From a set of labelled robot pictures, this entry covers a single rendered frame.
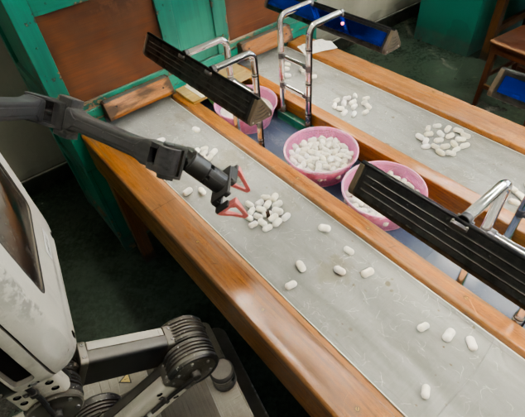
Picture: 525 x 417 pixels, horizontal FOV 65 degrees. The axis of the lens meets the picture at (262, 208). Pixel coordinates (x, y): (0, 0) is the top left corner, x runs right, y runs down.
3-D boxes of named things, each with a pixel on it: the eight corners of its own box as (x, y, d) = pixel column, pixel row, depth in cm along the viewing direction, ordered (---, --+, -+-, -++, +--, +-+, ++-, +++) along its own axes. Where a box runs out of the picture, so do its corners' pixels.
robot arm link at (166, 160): (46, 131, 114) (53, 92, 111) (65, 133, 119) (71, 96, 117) (162, 184, 97) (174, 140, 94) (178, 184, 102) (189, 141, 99)
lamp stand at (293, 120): (310, 137, 168) (310, 26, 135) (277, 117, 179) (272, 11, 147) (342, 117, 175) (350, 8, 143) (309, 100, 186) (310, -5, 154)
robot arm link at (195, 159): (181, 170, 98) (195, 150, 98) (175, 163, 104) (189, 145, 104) (203, 185, 102) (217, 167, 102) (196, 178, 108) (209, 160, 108)
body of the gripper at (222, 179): (215, 207, 106) (193, 191, 102) (219, 180, 113) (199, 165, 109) (233, 195, 102) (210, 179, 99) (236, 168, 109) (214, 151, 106)
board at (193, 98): (194, 104, 174) (193, 102, 173) (175, 92, 182) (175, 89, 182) (254, 75, 187) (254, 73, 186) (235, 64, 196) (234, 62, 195)
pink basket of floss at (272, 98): (274, 140, 168) (272, 120, 161) (210, 138, 172) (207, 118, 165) (281, 103, 186) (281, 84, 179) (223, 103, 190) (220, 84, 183)
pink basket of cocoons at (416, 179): (386, 252, 125) (390, 232, 118) (323, 207, 140) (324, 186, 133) (439, 209, 136) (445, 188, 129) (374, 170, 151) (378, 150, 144)
